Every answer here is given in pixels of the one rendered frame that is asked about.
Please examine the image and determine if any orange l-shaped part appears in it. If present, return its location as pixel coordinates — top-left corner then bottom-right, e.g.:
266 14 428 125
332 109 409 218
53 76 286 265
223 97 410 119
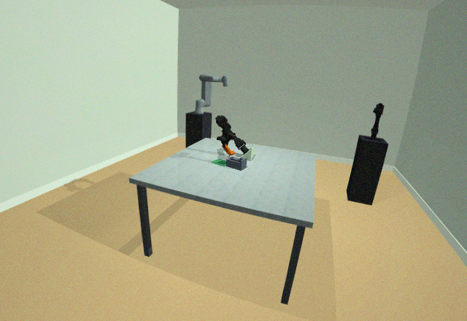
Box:
222 144 235 156

